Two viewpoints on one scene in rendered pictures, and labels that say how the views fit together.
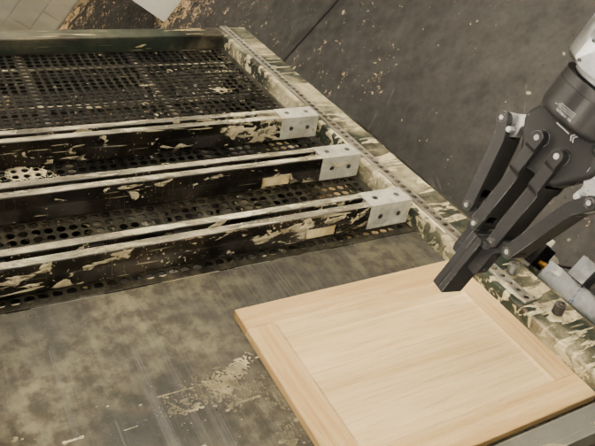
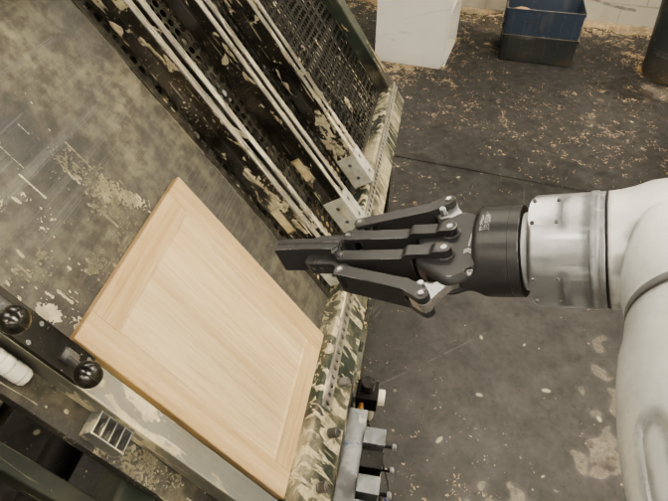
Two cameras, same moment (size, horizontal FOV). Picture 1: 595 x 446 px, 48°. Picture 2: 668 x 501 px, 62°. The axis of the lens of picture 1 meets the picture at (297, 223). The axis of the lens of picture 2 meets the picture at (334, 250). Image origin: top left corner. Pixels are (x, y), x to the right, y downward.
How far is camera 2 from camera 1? 0.19 m
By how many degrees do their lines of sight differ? 5
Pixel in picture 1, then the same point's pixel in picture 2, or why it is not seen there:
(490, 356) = (263, 399)
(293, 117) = (359, 162)
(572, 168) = (441, 265)
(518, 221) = (370, 261)
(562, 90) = (501, 210)
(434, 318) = (267, 340)
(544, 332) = (307, 430)
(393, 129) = not seen: hidden behind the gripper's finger
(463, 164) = (402, 323)
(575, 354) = (304, 463)
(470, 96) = (453, 298)
